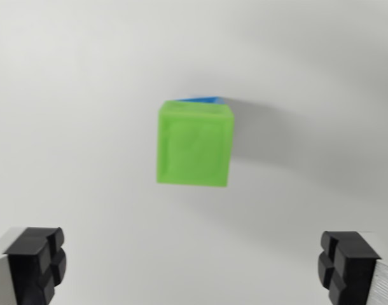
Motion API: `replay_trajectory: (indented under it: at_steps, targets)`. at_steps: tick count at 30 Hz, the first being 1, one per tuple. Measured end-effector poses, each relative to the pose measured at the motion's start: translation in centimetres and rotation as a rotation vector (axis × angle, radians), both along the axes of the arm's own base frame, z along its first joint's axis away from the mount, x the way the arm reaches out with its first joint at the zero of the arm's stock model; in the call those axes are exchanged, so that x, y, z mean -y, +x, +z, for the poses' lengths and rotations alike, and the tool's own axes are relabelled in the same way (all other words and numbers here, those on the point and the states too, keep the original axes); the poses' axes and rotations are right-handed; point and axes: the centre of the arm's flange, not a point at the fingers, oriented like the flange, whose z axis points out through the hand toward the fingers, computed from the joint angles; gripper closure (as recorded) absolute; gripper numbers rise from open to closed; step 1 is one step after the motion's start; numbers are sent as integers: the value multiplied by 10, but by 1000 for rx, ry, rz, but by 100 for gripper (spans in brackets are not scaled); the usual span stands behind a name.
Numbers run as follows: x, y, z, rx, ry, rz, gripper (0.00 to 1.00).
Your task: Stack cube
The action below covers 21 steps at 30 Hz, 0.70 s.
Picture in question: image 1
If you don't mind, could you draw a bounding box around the green cube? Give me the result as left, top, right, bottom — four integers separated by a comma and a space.
155, 100, 235, 188

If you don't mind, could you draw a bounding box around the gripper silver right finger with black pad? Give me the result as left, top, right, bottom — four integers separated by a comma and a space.
317, 231, 388, 305

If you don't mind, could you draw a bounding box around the blue cube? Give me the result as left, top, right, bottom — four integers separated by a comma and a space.
174, 96, 227, 105

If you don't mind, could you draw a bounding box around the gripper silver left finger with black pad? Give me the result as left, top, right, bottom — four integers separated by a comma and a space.
0, 226, 68, 305

